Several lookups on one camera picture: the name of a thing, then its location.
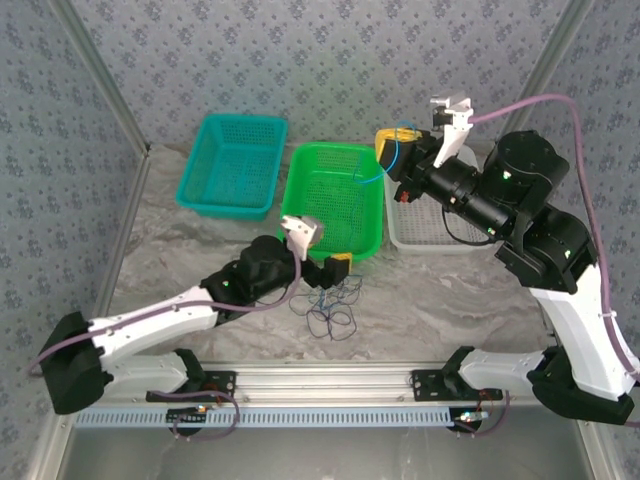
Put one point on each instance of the green plastic basket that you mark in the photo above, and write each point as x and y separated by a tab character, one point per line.
310	170

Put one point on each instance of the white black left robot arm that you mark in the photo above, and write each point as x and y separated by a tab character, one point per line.
150	320

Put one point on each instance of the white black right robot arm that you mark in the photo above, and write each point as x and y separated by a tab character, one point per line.
585	325

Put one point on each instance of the white plastic basket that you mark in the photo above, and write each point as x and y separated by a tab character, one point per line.
425	230

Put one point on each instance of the black mounting plate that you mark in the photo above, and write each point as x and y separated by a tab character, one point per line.
220	382
425	385

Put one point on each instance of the teal plastic basket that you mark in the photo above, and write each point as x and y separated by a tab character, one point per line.
230	165

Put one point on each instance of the small circuit board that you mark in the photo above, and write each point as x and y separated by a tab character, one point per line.
187	416
470	416

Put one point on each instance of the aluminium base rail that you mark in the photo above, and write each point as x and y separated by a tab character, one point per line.
320	382

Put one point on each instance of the aluminium frame post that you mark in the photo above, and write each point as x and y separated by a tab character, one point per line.
550	55
104	75

